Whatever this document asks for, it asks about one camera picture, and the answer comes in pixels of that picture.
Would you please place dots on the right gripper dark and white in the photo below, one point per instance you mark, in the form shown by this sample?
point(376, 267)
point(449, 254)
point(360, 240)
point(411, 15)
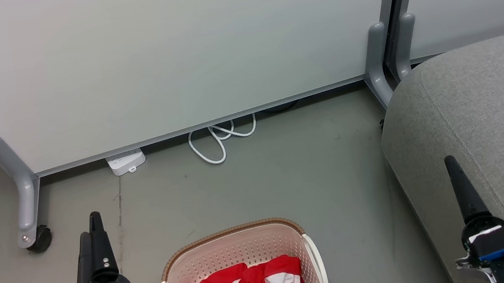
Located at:
point(483, 225)

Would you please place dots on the left gripper dark and white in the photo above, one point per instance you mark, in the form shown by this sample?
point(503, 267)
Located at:
point(111, 278)

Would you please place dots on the grey fabric sofa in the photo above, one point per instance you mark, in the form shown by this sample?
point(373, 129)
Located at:
point(497, 123)

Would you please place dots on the black caster wheel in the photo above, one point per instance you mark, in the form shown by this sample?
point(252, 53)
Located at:
point(42, 239)

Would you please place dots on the white power strip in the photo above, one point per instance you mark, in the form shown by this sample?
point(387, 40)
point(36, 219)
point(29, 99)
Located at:
point(126, 161)

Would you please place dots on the beige perforated laundry basket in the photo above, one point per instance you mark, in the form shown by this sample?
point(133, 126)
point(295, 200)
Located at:
point(228, 249)

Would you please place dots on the wide white partition panel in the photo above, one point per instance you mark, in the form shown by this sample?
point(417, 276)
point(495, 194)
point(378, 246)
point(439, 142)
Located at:
point(166, 48)

